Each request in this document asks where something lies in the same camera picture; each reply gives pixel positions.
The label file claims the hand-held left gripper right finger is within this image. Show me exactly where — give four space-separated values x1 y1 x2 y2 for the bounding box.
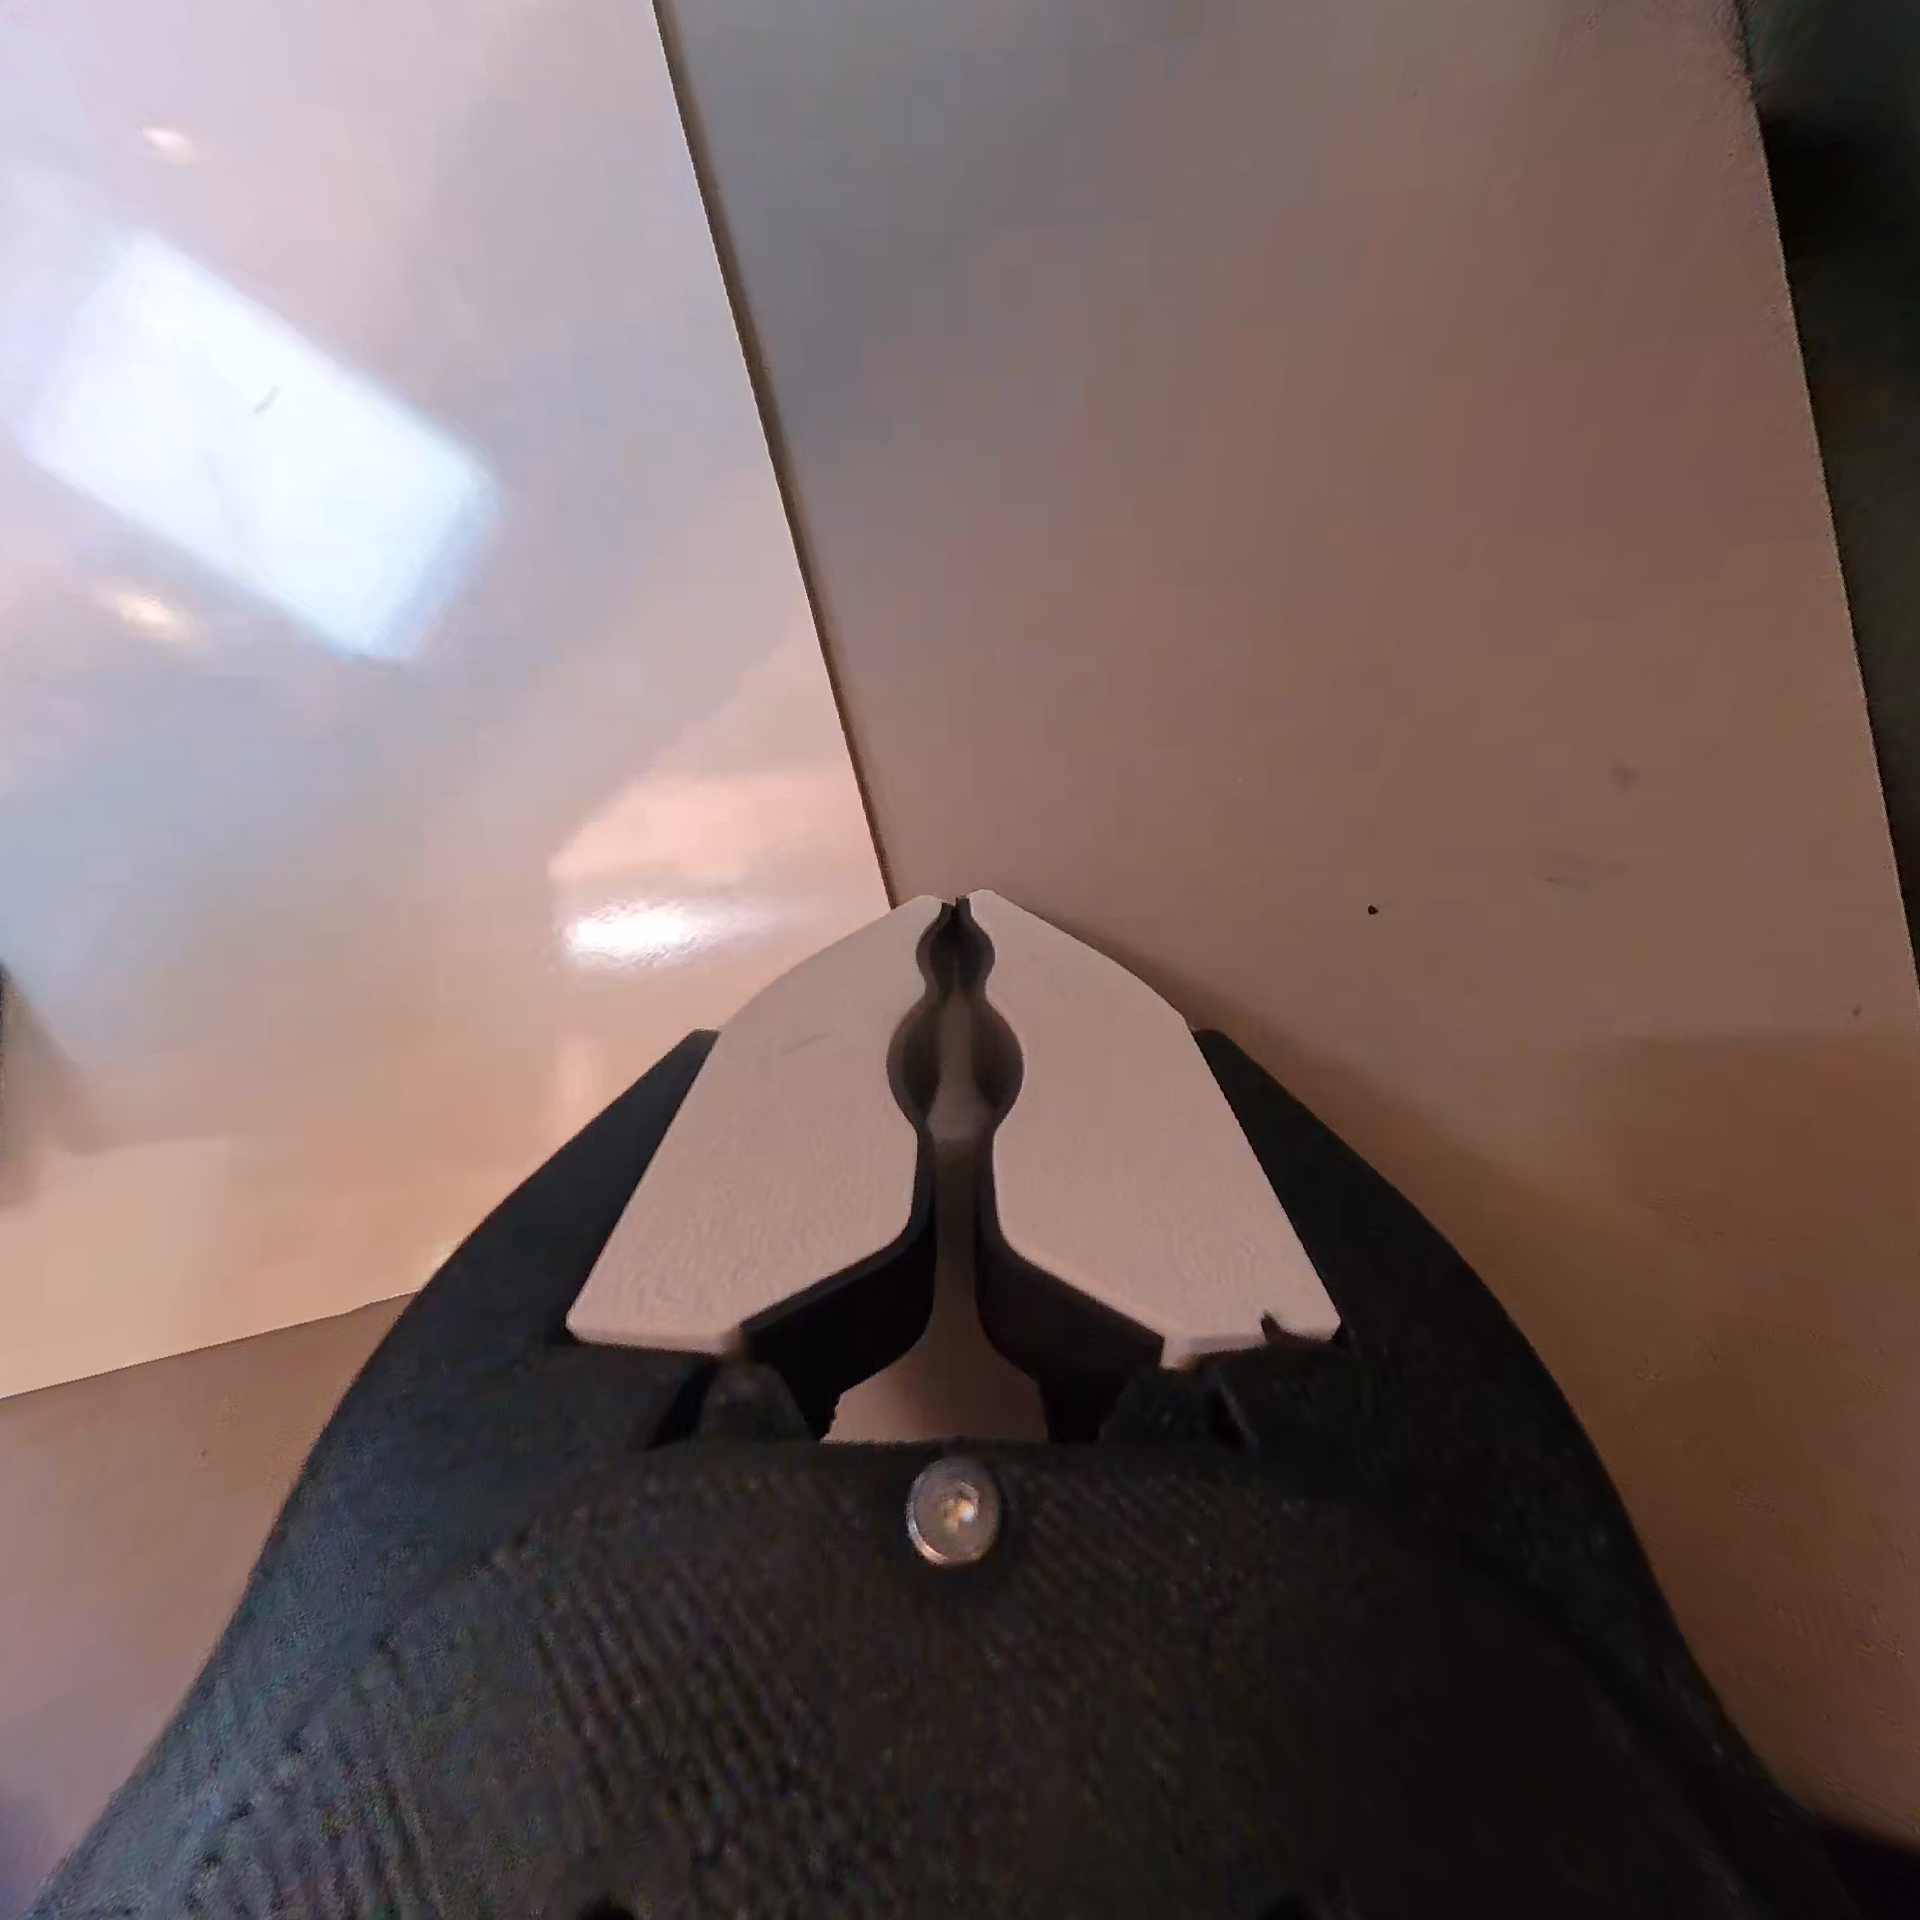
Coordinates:
957 887 1343 1435

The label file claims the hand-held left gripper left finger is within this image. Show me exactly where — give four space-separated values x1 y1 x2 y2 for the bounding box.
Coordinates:
567 891 953 1440

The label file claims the white whiteboard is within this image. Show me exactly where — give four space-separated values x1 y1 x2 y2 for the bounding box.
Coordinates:
0 0 895 1401

